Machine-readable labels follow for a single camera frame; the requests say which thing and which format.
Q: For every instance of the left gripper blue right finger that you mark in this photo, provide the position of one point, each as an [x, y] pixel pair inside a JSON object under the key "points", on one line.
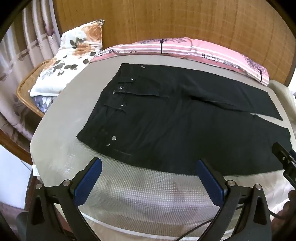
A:
{"points": [[214, 183]]}

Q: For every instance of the black denim pants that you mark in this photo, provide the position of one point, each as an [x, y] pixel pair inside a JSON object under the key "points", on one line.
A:
{"points": [[166, 118]]}

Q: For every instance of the wicker rattan chair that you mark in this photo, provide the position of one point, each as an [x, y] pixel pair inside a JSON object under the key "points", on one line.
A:
{"points": [[23, 90]]}

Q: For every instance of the pink striped long pillow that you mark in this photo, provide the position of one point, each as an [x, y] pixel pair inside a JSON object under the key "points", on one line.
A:
{"points": [[194, 50]]}

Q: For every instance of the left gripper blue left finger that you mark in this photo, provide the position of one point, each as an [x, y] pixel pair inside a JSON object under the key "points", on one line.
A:
{"points": [[83, 182]]}

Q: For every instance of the beige patterned curtain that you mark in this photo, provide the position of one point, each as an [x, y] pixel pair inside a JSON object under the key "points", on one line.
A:
{"points": [[29, 41]]}

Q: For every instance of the woven bamboo headboard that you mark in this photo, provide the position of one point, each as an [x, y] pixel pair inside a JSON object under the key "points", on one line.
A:
{"points": [[253, 28]]}

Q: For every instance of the floral white orange pillow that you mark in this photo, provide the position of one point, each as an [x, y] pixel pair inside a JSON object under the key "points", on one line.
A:
{"points": [[78, 47]]}

